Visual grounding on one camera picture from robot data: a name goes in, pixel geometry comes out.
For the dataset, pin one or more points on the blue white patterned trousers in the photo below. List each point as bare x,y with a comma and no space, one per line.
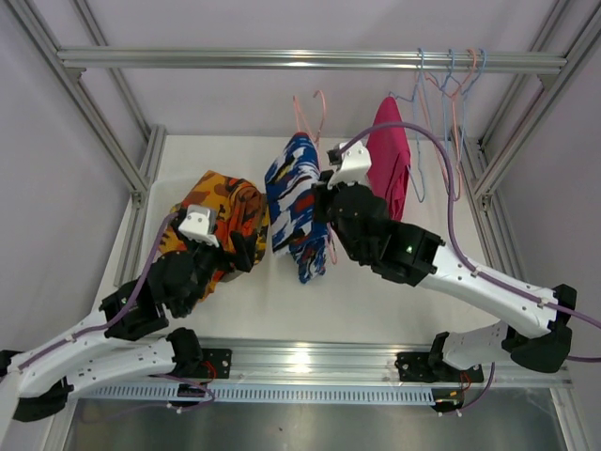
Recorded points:
289,184

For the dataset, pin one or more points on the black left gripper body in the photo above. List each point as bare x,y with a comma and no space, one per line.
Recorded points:
209,258

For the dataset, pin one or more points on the light blue wire hanger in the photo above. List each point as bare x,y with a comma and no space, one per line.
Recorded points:
450,89

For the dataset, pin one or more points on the white slotted cable duct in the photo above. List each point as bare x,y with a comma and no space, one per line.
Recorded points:
389,394

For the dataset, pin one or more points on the white plastic basket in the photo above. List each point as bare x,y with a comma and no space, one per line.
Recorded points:
142,225

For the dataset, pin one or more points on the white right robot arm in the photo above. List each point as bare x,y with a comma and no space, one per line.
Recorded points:
532,322

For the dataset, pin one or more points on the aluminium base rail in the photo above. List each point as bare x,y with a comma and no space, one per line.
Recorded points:
254,361

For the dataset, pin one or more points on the olive yellow camouflage trousers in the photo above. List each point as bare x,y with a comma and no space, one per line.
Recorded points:
248,227

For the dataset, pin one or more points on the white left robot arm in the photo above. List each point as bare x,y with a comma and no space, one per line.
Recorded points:
103,347

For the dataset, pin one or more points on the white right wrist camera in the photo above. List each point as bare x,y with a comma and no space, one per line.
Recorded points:
349,165

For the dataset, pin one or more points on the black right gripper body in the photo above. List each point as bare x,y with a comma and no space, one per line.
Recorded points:
323,209

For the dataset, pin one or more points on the pink trousers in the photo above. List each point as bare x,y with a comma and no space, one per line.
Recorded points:
388,175

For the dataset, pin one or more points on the blue hanger of camouflage trousers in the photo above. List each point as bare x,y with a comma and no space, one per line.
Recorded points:
477,62

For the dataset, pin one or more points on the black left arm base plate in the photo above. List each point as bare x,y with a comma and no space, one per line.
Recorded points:
216,365

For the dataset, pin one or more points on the orange camouflage trousers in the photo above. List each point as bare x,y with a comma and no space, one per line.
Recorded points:
220,221

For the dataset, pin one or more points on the pink hanger of orange trousers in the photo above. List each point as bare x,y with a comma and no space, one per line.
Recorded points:
422,97

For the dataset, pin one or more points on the aluminium hanging rail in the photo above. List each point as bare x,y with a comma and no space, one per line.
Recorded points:
110,57

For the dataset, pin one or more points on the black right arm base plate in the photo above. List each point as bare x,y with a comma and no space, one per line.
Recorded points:
427,367

